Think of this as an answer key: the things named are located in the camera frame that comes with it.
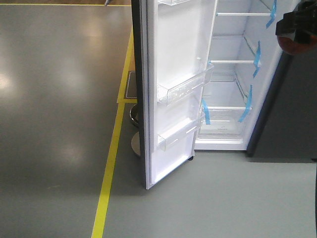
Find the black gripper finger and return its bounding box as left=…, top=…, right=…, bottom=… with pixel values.
left=275, top=0, right=317, bottom=45

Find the red yellow apple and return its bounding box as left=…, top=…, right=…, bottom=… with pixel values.
left=277, top=36, right=317, bottom=56

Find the grey side-by-side fridge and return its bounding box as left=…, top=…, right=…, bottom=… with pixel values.
left=131, top=0, right=317, bottom=191

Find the clear fridge crisper drawer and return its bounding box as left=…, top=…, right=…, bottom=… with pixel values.
left=198, top=106, right=251, bottom=140

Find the clear upper door bin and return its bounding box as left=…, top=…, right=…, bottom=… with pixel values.
left=158, top=0, right=189, bottom=6

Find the clear door bin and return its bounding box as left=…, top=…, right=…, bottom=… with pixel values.
left=158, top=111, right=205, bottom=151
left=157, top=59, right=214, bottom=106
left=158, top=0, right=189, bottom=6

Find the clear middle door bin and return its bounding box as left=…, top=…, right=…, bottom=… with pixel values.
left=157, top=59, right=214, bottom=106

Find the clear lower door bin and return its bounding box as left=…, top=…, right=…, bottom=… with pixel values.
left=158, top=111, right=205, bottom=151

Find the dark floor sign sticker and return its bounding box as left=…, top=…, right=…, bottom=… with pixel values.
left=124, top=71, right=137, bottom=99

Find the sign stand with round base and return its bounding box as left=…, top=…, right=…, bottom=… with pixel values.
left=104, top=0, right=142, bottom=157

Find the chrome stanchion post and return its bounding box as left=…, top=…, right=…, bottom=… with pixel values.
left=129, top=104, right=139, bottom=127

